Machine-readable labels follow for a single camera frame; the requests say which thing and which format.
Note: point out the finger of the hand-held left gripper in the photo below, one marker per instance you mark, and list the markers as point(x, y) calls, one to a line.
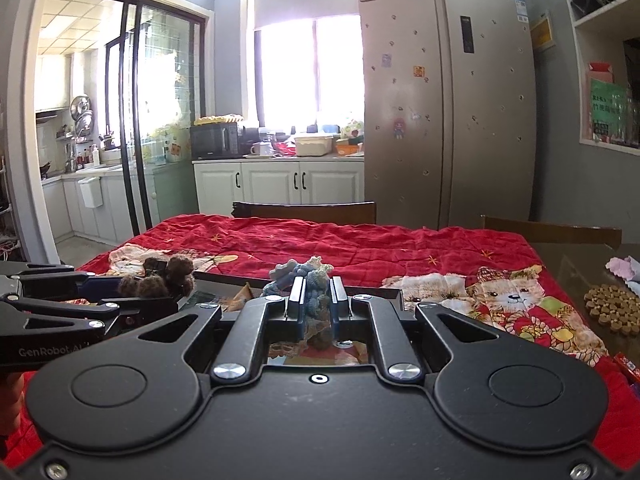
point(55, 284)
point(145, 306)

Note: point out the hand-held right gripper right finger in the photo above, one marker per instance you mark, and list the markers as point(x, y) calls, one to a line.
point(337, 310)

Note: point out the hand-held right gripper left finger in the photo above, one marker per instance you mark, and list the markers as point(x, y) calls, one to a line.
point(297, 305)

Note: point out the blue grey plush toy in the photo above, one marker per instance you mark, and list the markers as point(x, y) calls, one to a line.
point(316, 305)

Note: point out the brown fuzzy hair accessory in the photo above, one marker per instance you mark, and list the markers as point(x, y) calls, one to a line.
point(155, 280)

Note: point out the red printed blanket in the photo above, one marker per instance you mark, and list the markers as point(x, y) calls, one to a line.
point(350, 245)

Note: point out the white hanging bin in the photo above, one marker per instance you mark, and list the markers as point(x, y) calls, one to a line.
point(91, 192)

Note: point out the white kitchen cabinet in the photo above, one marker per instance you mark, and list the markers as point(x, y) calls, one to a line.
point(280, 185)

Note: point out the cream plastic basin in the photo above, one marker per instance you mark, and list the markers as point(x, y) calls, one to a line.
point(314, 146)

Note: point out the white mug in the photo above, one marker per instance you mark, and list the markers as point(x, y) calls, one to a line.
point(261, 149)

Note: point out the black microwave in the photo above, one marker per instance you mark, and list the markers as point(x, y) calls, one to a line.
point(215, 141)

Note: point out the doll fridge magnet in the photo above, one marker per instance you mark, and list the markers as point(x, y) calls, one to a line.
point(398, 129)

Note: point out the sliding glass door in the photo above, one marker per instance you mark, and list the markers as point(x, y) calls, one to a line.
point(165, 110)

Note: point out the yellow microwave cover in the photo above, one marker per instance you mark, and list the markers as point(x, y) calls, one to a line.
point(217, 119)

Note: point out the silver refrigerator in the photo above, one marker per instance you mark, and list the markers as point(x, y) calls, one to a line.
point(450, 110)

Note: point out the window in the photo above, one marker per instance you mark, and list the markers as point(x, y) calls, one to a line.
point(310, 75)

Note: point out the orange fridge sticker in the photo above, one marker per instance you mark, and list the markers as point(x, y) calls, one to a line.
point(419, 71)

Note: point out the brown beaded trivet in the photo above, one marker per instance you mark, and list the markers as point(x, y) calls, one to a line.
point(612, 310)

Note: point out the pink cloth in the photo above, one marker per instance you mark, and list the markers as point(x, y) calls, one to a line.
point(625, 269)

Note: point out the red packet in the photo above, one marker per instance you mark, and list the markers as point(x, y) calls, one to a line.
point(627, 367)

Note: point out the green box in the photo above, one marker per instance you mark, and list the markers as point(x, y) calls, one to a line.
point(607, 110)

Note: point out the yellow wall sign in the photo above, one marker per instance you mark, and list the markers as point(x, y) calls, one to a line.
point(542, 31)

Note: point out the white wall shelf unit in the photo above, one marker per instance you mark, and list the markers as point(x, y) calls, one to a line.
point(607, 50)

